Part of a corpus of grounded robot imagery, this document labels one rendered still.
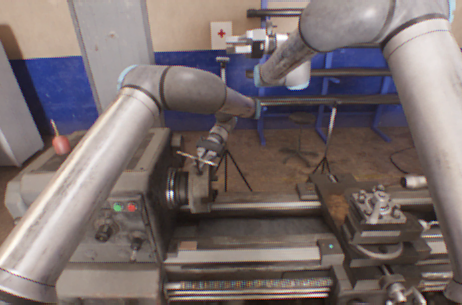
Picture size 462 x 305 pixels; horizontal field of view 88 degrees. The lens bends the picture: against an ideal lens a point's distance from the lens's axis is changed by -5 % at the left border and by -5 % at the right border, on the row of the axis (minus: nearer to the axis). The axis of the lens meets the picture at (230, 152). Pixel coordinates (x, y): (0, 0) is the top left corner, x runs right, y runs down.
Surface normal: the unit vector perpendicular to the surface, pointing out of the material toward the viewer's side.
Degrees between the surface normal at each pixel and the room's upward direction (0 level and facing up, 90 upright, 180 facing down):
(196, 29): 90
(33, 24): 90
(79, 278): 32
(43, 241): 51
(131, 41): 90
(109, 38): 90
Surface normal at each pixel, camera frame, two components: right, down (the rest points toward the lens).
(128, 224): 0.00, 0.50
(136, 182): -0.01, -0.25
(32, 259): 0.59, -0.30
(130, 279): -0.02, -0.47
